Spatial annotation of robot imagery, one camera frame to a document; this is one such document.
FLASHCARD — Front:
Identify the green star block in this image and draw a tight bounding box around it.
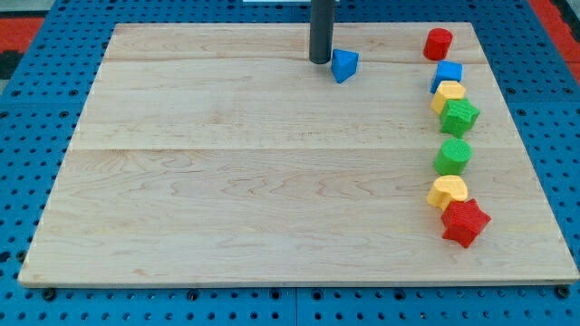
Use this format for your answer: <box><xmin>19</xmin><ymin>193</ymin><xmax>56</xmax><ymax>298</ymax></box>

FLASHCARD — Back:
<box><xmin>440</xmin><ymin>99</ymin><xmax>480</xmax><ymax>139</ymax></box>

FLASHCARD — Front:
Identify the yellow hexagon block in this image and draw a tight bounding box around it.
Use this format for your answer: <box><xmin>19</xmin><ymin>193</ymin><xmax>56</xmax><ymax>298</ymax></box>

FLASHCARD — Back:
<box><xmin>430</xmin><ymin>81</ymin><xmax>466</xmax><ymax>115</ymax></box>

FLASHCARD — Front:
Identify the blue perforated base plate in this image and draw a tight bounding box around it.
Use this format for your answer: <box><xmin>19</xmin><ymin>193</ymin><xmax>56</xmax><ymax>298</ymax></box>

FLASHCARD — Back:
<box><xmin>1</xmin><ymin>0</ymin><xmax>579</xmax><ymax>325</ymax></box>

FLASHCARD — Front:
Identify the red star block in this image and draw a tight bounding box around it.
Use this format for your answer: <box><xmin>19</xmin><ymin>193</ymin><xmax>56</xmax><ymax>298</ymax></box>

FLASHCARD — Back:
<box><xmin>441</xmin><ymin>198</ymin><xmax>491</xmax><ymax>248</ymax></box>

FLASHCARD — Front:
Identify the green cylinder block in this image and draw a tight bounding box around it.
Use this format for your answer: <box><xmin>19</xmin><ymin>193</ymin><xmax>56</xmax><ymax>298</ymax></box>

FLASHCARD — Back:
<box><xmin>433</xmin><ymin>138</ymin><xmax>472</xmax><ymax>176</ymax></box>

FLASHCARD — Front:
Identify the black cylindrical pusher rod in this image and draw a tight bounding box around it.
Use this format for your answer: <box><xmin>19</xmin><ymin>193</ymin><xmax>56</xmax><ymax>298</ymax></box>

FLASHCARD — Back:
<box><xmin>309</xmin><ymin>0</ymin><xmax>335</xmax><ymax>64</ymax></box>

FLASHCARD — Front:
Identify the blue cube block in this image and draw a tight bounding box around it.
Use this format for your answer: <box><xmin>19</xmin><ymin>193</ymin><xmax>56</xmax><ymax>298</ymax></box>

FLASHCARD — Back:
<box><xmin>430</xmin><ymin>61</ymin><xmax>463</xmax><ymax>93</ymax></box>

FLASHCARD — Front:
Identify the yellow heart block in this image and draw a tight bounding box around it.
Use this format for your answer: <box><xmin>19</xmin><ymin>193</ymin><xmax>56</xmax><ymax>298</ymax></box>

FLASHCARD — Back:
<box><xmin>426</xmin><ymin>175</ymin><xmax>469</xmax><ymax>211</ymax></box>

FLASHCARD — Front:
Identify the wooden board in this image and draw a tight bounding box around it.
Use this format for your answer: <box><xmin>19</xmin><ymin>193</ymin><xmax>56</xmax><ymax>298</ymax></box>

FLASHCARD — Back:
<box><xmin>18</xmin><ymin>23</ymin><xmax>579</xmax><ymax>288</ymax></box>

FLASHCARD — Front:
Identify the red cylinder block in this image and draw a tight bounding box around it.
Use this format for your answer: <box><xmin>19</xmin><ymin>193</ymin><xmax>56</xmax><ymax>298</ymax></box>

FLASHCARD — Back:
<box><xmin>423</xmin><ymin>27</ymin><xmax>453</xmax><ymax>61</ymax></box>

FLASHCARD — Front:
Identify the blue triangle block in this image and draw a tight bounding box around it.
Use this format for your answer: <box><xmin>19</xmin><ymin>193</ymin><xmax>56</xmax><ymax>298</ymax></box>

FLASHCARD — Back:
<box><xmin>331</xmin><ymin>49</ymin><xmax>359</xmax><ymax>83</ymax></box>

